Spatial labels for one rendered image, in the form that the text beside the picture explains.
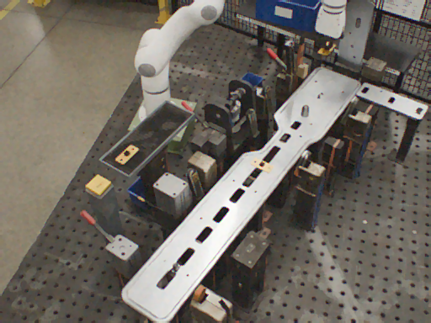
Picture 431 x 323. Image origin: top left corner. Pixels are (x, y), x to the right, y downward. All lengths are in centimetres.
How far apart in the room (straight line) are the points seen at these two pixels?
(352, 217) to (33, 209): 192
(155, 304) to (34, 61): 306
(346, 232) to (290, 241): 23
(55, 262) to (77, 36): 274
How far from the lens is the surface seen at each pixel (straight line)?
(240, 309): 194
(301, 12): 254
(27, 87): 414
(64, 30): 467
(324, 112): 218
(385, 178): 239
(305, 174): 190
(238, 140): 208
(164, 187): 174
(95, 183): 173
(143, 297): 165
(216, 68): 287
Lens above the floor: 245
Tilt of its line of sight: 48 degrees down
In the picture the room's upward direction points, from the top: 2 degrees counter-clockwise
